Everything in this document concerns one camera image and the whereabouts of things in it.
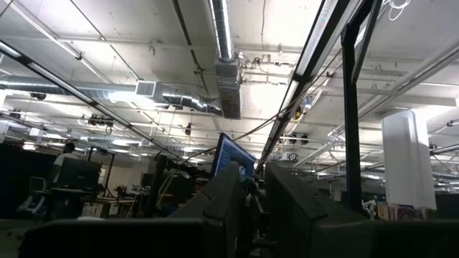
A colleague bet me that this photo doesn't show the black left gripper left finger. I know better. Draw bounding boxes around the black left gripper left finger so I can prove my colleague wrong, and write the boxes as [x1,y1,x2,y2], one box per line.
[167,161,242,258]

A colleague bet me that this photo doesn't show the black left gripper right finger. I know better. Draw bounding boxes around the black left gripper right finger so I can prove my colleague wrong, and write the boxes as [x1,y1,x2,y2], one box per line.
[264,162,374,258]

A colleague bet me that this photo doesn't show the computer monitor blue screen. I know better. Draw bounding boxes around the computer monitor blue screen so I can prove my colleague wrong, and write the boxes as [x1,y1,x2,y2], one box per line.
[210,132,257,182]

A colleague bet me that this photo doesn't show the colourful printed boxes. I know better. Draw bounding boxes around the colourful printed boxes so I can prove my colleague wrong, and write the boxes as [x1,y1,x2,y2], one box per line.
[376,202,427,221]

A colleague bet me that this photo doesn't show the wooden desk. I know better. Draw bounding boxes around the wooden desk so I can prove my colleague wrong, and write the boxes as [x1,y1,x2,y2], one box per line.
[32,188,137,219]

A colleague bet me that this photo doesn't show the dark computer monitor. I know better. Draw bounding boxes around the dark computer monitor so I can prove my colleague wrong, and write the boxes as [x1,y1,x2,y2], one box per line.
[57,157,102,191]

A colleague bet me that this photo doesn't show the person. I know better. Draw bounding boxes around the person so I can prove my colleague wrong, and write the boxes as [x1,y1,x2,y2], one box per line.
[52,142,78,187]

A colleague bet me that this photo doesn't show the white office chair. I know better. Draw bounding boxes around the white office chair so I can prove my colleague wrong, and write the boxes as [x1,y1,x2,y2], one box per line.
[16,176,48,216]

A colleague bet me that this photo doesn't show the black room partition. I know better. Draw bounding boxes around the black room partition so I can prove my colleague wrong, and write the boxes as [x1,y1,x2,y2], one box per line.
[0,143,55,219]

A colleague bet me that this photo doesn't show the round silver air duct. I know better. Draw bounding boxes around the round silver air duct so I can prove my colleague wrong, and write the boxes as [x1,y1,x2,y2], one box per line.
[0,75,224,116]

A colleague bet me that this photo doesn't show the rectangular metal air duct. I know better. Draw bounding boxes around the rectangular metal air duct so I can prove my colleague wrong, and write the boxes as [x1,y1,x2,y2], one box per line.
[207,0,242,120]

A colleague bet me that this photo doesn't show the black frame beam with lights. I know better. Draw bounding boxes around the black frame beam with lights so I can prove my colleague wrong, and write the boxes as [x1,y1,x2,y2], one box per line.
[257,0,363,169]

